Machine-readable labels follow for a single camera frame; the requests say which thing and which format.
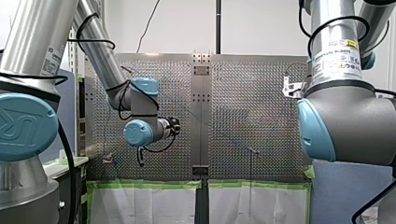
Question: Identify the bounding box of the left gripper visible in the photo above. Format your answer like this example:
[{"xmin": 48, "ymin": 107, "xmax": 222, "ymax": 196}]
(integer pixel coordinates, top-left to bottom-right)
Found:
[{"xmin": 165, "ymin": 117, "xmax": 182, "ymax": 137}]

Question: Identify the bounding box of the black upright pole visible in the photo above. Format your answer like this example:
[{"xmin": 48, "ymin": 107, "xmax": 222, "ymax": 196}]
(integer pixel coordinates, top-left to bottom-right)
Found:
[{"xmin": 215, "ymin": 0, "xmax": 222, "ymax": 55}]

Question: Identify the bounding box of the dark cabinet with pale top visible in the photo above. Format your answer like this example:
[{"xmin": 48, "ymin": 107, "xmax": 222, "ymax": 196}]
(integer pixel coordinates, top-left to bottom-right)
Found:
[{"xmin": 42, "ymin": 154, "xmax": 91, "ymax": 224}]

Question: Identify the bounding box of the grey board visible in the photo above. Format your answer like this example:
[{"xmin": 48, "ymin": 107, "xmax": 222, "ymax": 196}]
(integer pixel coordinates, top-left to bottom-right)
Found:
[{"xmin": 311, "ymin": 159, "xmax": 394, "ymax": 224}]

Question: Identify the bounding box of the blue cable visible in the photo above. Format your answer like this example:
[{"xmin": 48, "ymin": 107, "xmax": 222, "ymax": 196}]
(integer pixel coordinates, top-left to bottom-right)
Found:
[{"xmin": 186, "ymin": 107, "xmax": 260, "ymax": 155}]

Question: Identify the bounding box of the thin black wall wire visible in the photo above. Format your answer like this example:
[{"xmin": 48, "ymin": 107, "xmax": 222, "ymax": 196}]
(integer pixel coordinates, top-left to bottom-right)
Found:
[{"xmin": 135, "ymin": 0, "xmax": 162, "ymax": 54}]

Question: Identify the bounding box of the black cable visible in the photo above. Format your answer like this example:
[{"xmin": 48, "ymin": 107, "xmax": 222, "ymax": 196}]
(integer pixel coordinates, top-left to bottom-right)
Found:
[
  {"xmin": 0, "ymin": 11, "xmax": 178, "ymax": 224},
  {"xmin": 298, "ymin": 0, "xmax": 396, "ymax": 224}
]

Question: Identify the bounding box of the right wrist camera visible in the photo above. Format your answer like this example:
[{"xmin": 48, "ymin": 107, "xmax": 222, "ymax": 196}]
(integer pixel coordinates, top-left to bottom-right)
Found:
[{"xmin": 281, "ymin": 74, "xmax": 305, "ymax": 100}]

